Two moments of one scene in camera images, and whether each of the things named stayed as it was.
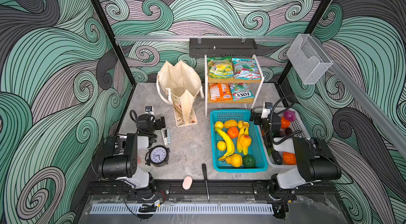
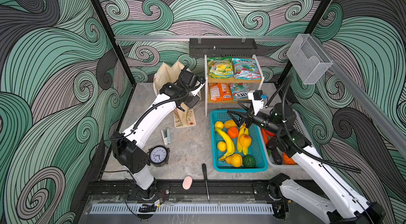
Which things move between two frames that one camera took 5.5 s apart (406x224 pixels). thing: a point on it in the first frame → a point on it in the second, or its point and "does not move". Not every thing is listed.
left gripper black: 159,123 → 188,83
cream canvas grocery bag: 180,85 does not move
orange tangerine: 232,132 does not move
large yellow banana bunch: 228,139 does not move
